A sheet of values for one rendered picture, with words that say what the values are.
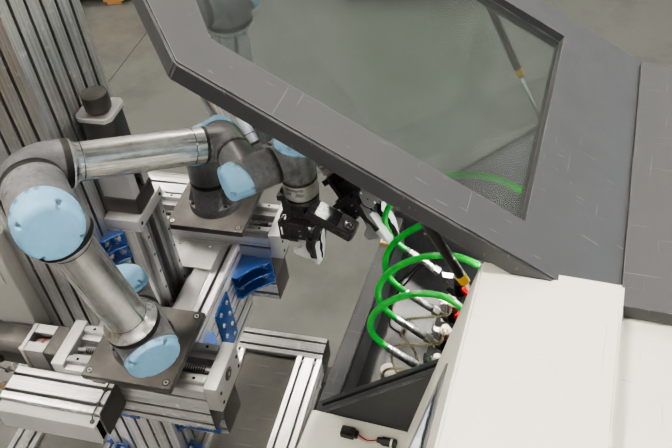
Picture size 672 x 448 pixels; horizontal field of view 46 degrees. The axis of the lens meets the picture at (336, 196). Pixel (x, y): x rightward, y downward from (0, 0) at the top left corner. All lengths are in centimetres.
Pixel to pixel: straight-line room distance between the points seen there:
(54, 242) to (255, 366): 157
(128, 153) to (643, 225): 94
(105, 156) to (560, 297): 85
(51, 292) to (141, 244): 32
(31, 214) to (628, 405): 97
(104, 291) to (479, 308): 70
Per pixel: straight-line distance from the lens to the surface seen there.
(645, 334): 136
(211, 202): 217
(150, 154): 158
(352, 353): 195
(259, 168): 154
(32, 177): 145
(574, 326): 125
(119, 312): 161
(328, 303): 330
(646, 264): 142
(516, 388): 117
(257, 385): 284
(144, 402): 206
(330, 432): 180
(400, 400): 170
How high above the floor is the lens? 252
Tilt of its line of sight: 42 degrees down
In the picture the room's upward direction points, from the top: 7 degrees counter-clockwise
